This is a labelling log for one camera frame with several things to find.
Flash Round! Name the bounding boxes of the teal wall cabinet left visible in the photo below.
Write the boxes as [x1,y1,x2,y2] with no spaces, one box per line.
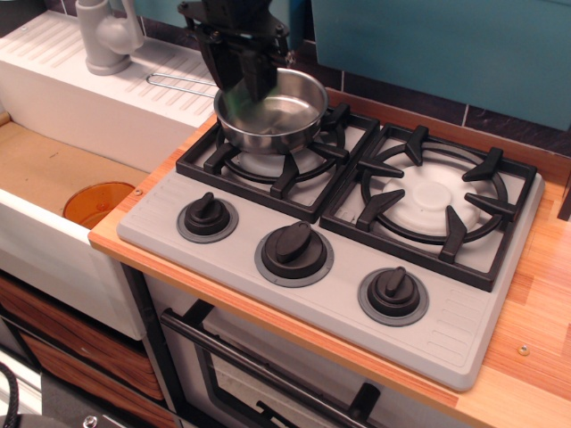
[135,1,308,51]

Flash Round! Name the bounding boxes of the black left burner grate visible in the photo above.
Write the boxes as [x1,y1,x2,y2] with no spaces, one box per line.
[176,103,381,223]

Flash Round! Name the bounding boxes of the black oven door handle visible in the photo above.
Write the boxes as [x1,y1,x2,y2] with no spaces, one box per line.
[160,300,381,427]

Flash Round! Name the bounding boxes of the grey toy faucet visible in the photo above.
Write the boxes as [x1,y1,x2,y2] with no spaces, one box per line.
[76,0,144,76]

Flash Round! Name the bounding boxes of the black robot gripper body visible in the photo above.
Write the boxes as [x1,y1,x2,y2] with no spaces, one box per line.
[178,1,289,58]

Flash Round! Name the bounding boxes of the wooden drawer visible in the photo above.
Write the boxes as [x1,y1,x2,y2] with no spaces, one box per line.
[1,276,152,373]
[21,333,177,428]

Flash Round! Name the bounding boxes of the black right burner grate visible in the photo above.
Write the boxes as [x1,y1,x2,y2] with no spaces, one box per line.
[320,124,540,292]

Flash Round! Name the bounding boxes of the black left stove knob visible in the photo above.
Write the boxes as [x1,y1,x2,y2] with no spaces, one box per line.
[177,192,239,244]

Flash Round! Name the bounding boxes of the green toy pickle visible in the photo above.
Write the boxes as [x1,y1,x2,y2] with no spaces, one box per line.
[223,85,273,120]

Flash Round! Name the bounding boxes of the grey toy stove top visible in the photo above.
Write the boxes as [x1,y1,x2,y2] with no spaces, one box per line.
[117,105,545,391]

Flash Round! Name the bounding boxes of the black stove knob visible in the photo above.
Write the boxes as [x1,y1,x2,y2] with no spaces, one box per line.
[358,267,429,327]
[254,221,335,288]
[177,192,239,244]

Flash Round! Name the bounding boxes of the orange plastic sink drain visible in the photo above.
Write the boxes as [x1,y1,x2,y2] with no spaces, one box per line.
[62,182,135,229]

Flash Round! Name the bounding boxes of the lower wooden drawer front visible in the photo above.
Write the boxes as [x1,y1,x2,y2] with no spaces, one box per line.
[21,333,177,428]

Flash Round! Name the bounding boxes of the black braided cable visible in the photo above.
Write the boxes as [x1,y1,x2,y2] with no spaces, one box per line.
[0,361,21,416]

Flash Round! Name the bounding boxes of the black middle stove knob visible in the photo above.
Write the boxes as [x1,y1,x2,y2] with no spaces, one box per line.
[254,221,335,288]

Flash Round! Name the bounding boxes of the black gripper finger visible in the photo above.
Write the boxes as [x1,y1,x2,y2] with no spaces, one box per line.
[199,39,243,89]
[238,46,278,103]

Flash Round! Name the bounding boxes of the black right stove knob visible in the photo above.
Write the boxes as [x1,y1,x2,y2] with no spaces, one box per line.
[358,267,429,327]

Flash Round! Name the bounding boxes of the black burner grate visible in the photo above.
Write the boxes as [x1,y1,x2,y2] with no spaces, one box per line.
[320,124,540,292]
[176,103,381,223]

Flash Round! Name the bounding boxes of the upper wooden drawer front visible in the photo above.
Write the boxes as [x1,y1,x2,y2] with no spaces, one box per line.
[1,276,152,373]

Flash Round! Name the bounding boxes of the toy oven door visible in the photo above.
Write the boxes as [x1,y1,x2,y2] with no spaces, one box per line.
[145,277,463,427]

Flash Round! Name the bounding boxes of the small stainless steel pan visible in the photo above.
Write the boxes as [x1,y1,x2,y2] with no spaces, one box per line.
[146,68,329,155]

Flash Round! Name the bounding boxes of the white toy sink unit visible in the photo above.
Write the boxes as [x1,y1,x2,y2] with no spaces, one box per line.
[1,12,217,340]

